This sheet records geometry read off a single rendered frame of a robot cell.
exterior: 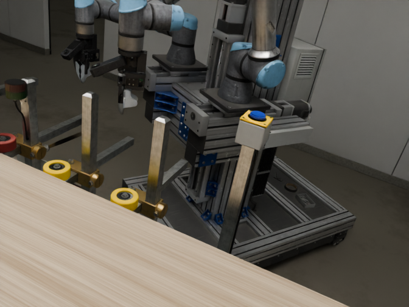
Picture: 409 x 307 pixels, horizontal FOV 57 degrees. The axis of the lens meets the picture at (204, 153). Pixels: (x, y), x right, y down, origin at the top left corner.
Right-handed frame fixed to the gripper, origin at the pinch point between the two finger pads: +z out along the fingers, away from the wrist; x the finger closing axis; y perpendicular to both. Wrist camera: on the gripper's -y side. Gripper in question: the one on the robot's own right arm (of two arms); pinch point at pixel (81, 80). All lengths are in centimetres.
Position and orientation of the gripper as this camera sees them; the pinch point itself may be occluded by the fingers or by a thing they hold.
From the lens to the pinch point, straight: 177.6
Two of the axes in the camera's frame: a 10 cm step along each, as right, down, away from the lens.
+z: -1.4, 8.6, 4.8
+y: 5.8, -3.2, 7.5
